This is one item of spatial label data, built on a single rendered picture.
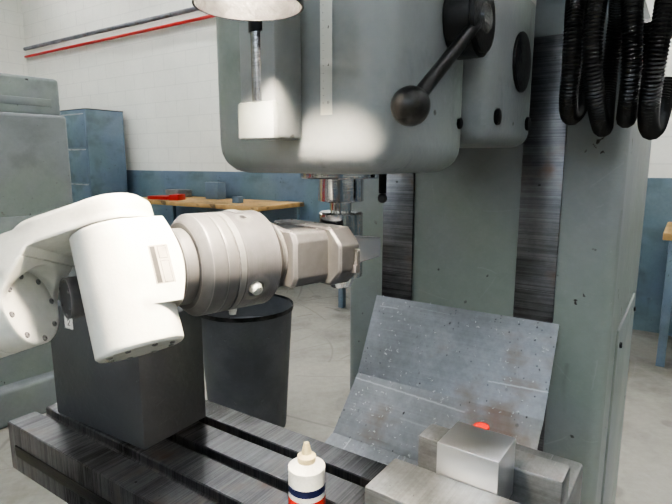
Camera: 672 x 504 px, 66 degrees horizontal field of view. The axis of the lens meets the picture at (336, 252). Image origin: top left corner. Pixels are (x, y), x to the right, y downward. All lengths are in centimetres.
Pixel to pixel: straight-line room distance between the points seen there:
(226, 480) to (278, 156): 44
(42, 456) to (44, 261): 51
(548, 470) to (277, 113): 42
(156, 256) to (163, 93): 715
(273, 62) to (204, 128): 650
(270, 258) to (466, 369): 52
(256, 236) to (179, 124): 686
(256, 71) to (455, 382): 61
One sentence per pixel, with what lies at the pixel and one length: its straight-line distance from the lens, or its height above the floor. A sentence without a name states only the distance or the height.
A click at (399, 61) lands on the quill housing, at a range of 45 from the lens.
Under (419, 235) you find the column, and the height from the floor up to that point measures 119.
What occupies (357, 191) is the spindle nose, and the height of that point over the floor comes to 129.
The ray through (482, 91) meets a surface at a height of 139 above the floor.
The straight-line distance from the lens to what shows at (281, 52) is 46.
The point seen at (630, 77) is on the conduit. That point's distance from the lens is 67.
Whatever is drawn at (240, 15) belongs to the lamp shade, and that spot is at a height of 142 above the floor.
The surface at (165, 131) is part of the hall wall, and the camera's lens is 751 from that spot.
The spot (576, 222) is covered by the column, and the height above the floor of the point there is 123.
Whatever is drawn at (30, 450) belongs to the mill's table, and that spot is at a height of 89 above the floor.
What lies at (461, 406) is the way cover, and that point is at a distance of 89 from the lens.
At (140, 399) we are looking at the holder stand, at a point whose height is 99.
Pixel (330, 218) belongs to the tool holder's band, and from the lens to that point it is 54.
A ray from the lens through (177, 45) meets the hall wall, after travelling 740.
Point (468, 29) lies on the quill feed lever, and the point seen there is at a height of 144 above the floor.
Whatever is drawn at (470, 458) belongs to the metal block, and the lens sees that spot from 53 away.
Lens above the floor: 132
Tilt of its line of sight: 10 degrees down
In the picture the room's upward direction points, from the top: straight up
